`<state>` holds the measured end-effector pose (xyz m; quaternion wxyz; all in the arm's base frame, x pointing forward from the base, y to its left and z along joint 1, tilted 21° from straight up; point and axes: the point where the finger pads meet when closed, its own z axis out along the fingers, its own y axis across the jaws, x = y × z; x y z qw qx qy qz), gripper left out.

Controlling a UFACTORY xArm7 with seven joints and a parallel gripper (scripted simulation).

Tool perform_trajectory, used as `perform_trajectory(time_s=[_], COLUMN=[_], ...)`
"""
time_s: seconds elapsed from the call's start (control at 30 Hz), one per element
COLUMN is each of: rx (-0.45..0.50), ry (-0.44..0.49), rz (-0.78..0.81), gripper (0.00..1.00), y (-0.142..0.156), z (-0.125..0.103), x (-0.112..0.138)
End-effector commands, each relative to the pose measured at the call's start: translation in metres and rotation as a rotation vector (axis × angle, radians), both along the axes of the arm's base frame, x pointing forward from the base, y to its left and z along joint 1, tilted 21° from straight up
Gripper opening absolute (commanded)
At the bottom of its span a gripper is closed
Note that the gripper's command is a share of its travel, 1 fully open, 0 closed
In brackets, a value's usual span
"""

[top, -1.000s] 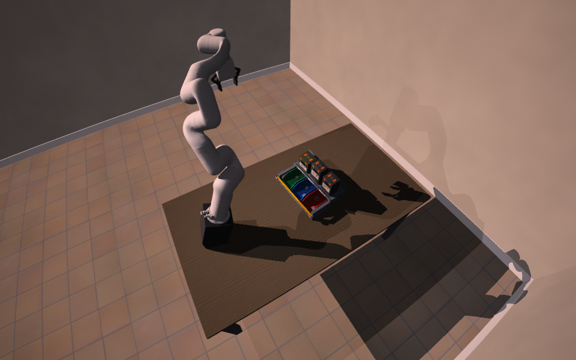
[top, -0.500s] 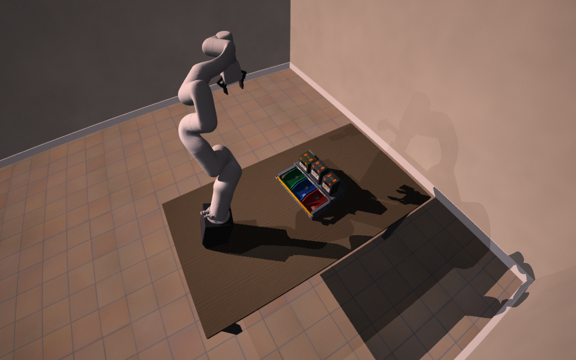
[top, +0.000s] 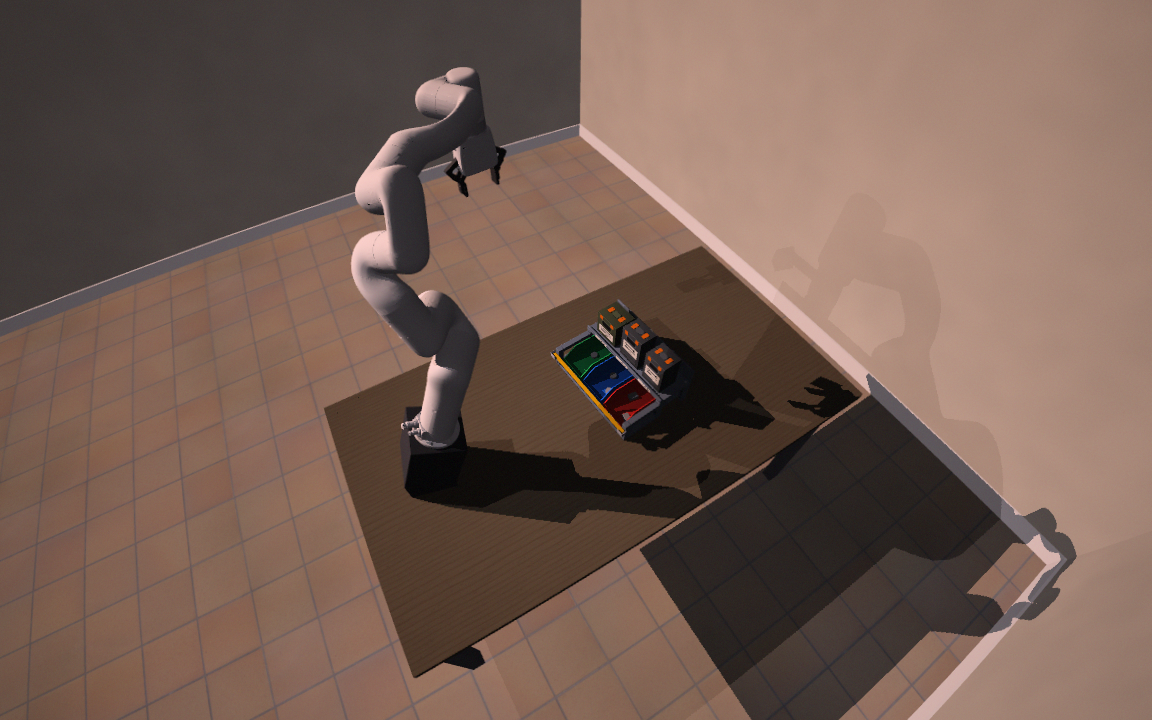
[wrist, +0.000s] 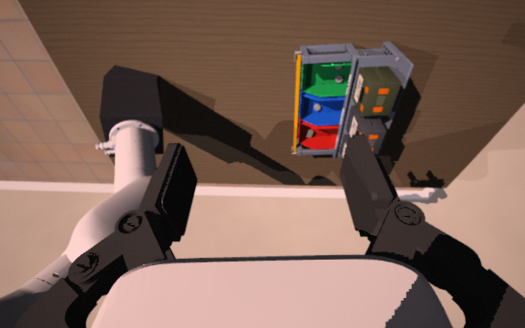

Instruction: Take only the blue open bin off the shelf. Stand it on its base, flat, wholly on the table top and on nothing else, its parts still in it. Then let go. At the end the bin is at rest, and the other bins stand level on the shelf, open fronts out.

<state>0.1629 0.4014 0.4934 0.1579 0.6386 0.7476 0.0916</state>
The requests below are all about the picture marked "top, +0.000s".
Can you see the yellow bar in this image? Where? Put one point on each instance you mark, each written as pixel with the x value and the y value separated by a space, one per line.
pixel 589 393

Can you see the olive green case with orange latches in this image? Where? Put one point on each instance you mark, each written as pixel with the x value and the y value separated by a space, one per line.
pixel 611 321

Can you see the blue bin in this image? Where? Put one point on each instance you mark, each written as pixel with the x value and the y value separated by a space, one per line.
pixel 599 378

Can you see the dark grey metal shelf rack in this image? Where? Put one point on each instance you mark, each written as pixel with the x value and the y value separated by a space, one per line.
pixel 681 385

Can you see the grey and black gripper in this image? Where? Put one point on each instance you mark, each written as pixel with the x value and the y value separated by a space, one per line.
pixel 478 153

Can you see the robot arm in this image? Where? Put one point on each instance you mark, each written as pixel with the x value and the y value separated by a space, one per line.
pixel 404 248

